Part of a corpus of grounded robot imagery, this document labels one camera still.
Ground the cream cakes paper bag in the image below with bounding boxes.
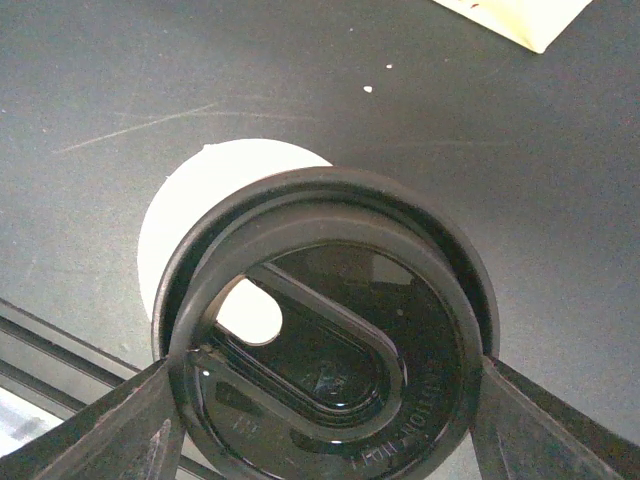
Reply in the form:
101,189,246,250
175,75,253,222
435,0,591,54

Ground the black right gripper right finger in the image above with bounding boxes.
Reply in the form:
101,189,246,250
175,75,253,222
471,357,639,479

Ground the black paper coffee cup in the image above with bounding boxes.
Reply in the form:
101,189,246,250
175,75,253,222
137,138,330,317

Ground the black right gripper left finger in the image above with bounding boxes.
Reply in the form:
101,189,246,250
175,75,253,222
1,360,185,479

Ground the black cup lid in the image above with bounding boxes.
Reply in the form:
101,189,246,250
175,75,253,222
152,167,499,479

